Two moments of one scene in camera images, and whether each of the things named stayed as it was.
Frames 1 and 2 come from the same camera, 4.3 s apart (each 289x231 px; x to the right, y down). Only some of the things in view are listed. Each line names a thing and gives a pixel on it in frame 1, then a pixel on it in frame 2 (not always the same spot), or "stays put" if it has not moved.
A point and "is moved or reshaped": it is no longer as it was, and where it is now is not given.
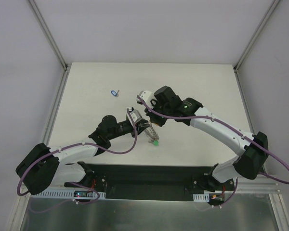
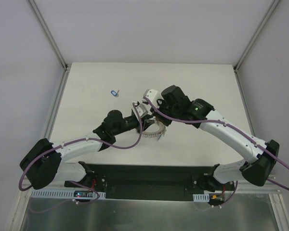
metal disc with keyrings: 151,132 is moved or reshaped
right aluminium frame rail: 266,17 stays put
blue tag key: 113,93 stays put
